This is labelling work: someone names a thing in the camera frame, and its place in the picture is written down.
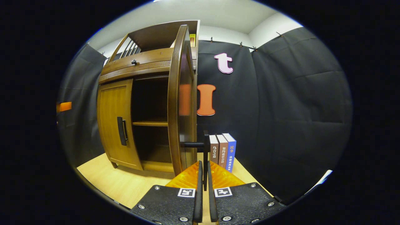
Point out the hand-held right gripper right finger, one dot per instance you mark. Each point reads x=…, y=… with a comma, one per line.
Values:
x=212, y=200

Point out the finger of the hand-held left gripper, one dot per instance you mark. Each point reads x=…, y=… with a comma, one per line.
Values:
x=65, y=107

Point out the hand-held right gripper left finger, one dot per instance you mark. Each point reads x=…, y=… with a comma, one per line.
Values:
x=198, y=200

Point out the wooden cabinet door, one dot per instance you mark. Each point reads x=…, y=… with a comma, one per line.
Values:
x=173, y=93
x=112, y=109

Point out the wooden double-door shoe cabinet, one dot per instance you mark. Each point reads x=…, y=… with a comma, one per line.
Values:
x=150, y=34

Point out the wooden inner cabinet shelf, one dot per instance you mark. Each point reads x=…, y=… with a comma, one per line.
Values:
x=150, y=123

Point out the reddish brown book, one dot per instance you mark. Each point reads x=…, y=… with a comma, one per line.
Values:
x=222, y=151

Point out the blue book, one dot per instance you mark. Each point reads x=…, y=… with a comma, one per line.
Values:
x=231, y=153

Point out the wooden drawer with black knob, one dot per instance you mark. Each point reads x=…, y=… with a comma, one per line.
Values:
x=140, y=61

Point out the yellow book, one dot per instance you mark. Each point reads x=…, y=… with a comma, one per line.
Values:
x=192, y=40

